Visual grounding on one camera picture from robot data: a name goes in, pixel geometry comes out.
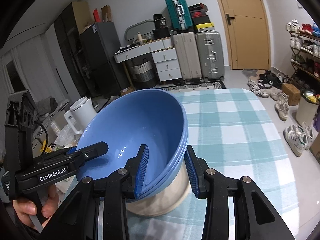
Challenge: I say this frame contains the black refrigerator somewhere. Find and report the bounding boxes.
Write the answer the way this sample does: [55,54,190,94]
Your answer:
[79,22,129,98]

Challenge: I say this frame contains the wooden shoe rack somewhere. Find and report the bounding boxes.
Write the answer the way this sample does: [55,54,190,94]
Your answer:
[287,29,320,90]

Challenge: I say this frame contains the plain black shoe box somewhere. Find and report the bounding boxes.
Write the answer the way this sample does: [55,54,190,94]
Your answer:
[191,17,212,25]

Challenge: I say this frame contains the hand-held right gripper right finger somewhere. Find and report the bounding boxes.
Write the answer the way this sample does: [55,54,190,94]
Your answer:
[185,145,297,240]

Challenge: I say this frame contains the oval mirror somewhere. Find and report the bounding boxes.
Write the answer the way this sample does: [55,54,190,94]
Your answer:
[124,19,157,42]

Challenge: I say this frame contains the yellow packet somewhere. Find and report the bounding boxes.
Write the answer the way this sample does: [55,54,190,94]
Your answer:
[41,140,53,154]

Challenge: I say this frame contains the person's left hand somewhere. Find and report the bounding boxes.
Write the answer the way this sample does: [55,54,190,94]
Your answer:
[14,184,60,229]

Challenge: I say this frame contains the black cable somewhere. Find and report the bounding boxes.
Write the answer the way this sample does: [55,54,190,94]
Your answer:
[34,121,50,156]

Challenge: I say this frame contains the white dressing table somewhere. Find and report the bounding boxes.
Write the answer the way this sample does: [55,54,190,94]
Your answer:
[114,37,183,83]

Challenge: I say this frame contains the black red-striped shoe box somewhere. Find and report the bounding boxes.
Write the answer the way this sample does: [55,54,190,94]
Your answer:
[187,4,208,12]

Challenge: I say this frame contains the white trash bin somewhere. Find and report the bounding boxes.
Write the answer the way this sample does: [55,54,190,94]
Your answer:
[296,90,320,127]

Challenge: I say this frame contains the clear plastic wrap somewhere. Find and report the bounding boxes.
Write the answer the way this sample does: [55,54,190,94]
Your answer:
[54,124,78,148]

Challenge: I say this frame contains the cream plate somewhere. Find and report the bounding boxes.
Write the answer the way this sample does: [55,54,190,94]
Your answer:
[125,164,191,217]

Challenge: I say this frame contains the small printed cardboard box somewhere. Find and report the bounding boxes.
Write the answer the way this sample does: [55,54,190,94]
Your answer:
[120,87,137,97]

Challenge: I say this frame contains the white electric kettle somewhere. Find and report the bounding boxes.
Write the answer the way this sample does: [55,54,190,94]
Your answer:
[64,97,97,135]

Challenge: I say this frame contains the wooden door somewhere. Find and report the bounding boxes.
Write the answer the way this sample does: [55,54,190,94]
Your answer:
[211,0,272,70]

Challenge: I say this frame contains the teal suitcase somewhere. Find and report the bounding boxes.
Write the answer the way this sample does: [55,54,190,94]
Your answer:
[164,0,193,30]

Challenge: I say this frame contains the woven basket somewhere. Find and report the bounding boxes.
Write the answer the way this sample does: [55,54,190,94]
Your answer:
[132,59,156,82]

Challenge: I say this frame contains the teal checked tablecloth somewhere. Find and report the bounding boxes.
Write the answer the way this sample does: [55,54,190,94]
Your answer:
[97,88,300,240]

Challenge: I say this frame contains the beige suitcase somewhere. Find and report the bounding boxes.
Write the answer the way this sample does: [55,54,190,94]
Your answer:
[172,32,202,81]

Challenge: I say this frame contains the blue bowl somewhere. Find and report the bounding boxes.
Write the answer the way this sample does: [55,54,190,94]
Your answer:
[76,88,187,180]
[135,102,189,199]
[140,100,188,193]

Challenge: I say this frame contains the black bag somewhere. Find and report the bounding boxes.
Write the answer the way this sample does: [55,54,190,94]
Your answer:
[153,14,167,29]

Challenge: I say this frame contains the silver suitcase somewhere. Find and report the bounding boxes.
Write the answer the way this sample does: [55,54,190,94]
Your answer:
[195,31,225,79]

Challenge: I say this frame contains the white curtain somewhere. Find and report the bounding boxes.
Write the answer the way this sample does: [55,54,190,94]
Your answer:
[0,34,54,100]

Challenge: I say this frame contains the black cabinet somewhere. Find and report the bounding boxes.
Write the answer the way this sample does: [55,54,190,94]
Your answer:
[54,2,97,98]

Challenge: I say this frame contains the black shoe box red logo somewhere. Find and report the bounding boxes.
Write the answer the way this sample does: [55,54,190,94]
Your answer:
[189,10,209,18]

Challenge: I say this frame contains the tall cardboard box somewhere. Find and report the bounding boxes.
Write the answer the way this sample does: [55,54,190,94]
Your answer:
[101,5,112,23]

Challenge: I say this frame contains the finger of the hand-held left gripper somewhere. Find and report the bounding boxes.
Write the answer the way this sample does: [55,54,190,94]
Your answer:
[67,141,109,161]

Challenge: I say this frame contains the shoe rack with shoes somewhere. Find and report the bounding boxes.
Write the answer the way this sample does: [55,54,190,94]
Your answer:
[286,19,320,85]

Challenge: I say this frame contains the scattered loose shoes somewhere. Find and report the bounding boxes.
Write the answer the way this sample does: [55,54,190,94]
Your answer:
[247,70,315,157]

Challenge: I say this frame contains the brown cardboard box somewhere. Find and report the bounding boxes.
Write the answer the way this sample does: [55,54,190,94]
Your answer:
[282,83,300,106]
[309,134,320,165]

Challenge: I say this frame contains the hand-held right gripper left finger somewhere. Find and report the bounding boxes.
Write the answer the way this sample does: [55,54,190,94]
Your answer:
[54,144,150,240]

